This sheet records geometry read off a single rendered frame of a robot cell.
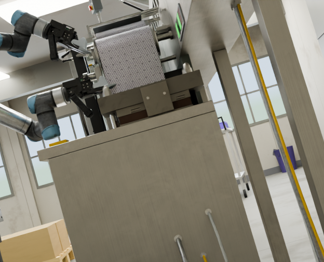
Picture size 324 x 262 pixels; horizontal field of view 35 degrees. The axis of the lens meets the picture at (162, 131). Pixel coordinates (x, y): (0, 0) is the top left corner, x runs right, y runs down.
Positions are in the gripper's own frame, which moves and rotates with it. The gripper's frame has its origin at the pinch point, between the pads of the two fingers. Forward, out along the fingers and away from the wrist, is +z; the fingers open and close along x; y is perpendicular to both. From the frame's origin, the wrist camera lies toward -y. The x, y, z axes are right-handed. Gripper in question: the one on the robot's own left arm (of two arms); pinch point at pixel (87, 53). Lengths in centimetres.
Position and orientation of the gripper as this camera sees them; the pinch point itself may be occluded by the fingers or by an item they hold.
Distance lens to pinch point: 227.1
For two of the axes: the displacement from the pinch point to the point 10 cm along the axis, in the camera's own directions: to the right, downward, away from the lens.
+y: 4.0, -9.1, 0.7
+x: -0.1, 0.7, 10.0
